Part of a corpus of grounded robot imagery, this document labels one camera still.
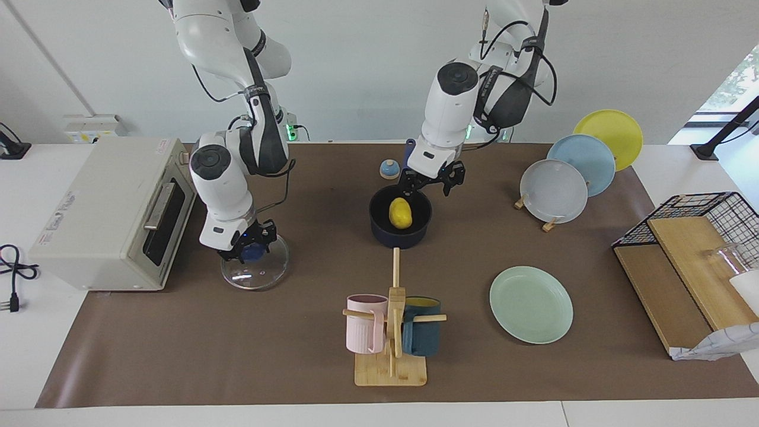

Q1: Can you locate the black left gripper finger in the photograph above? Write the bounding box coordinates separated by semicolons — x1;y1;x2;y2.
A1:
398;170;424;197
441;161;467;197

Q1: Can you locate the yellow potato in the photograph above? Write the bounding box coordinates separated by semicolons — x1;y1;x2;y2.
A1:
388;197;414;230

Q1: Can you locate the glass lid with blue knob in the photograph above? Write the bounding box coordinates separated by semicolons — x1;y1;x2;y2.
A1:
221;233;291;291

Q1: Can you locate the grey plate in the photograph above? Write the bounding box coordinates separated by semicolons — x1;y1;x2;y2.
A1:
520;159;589;225

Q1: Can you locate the wooden plate rack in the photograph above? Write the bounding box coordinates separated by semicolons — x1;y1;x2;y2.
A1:
514;190;562;233

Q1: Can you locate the light blue plate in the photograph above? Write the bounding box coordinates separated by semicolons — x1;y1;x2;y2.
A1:
547;134;617;197

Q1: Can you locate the green plate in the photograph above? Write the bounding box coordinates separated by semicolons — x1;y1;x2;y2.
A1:
489;266;575;345

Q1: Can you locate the yellow plate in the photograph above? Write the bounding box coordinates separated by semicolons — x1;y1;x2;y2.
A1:
573;109;644;173

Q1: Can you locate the dark blue saucepan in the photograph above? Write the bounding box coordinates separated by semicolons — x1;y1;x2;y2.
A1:
368;139;434;250

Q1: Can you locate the brown table mat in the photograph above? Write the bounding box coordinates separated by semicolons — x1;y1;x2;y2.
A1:
36;142;759;409

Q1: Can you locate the pink ribbed mug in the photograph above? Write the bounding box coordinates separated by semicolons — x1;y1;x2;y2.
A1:
346;294;390;355

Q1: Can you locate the cream toaster oven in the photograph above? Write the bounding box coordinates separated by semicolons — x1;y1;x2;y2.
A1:
28;138;203;292

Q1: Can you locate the dark teal mug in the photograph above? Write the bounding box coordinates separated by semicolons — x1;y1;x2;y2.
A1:
402;297;443;358

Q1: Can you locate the wooden mug tree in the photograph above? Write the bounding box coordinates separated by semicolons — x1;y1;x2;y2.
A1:
342;248;448;388

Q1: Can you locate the white power strip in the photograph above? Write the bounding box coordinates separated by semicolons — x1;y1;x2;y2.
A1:
63;114;129;145

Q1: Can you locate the dark wooden board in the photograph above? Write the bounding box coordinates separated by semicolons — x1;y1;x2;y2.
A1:
613;244;713;358

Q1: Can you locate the light wooden board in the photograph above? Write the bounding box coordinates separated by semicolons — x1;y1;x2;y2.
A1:
647;216;759;332

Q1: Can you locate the black angled stand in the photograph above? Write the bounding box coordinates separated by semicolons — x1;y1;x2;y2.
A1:
690;95;759;161

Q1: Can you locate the clear glass cup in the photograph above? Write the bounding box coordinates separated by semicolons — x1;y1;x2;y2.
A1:
702;243;752;281

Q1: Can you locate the white crumpled cloth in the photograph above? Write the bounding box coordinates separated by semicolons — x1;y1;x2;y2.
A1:
669;323;759;362

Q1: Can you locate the white cup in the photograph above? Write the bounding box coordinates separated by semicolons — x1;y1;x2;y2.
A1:
729;270;759;316

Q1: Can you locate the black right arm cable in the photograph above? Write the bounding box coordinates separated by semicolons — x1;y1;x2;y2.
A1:
191;62;296;215

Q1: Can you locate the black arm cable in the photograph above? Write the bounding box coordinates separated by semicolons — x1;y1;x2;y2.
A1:
191;62;296;215
468;7;559;150

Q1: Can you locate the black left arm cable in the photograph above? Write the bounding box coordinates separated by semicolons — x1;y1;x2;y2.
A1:
468;7;559;150

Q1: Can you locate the black power cord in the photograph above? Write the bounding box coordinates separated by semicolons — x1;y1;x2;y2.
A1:
0;244;40;314

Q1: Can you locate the black clamp mount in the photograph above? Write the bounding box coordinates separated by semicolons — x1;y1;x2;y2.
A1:
0;122;32;161

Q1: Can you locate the black wire basket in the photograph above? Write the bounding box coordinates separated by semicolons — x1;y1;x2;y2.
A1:
611;192;759;270

